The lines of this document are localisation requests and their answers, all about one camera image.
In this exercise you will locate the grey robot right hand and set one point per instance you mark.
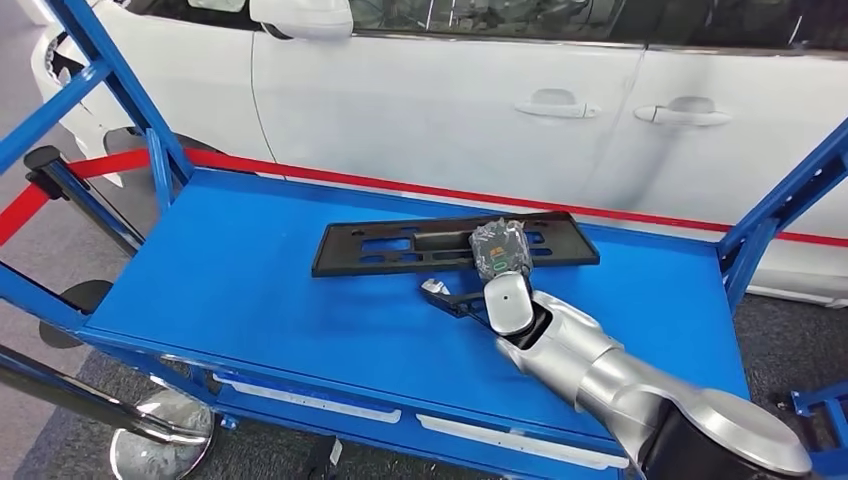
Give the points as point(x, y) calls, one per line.
point(503, 248)

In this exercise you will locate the black plastic plate bracket part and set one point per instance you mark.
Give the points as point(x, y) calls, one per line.
point(570, 248)

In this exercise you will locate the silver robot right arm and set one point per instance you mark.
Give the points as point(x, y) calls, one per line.
point(583, 351)

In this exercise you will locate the blue metal shelf rack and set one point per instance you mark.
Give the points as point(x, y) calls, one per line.
point(265, 298)

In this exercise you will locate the red barrier belt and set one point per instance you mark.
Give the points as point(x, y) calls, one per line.
point(397, 187)

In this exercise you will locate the white car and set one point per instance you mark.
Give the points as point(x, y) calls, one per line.
point(430, 119)

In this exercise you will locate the small blue metal rack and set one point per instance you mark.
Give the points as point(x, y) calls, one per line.
point(821, 397)

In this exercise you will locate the black round floor disc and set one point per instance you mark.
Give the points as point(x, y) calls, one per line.
point(89, 295)

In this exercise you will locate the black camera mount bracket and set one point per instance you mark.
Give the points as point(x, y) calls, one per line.
point(457, 305)

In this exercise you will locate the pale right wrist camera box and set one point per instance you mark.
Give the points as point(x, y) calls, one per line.
point(435, 287)

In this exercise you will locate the chrome stanchion post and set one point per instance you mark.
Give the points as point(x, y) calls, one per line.
point(162, 430)
point(73, 192)

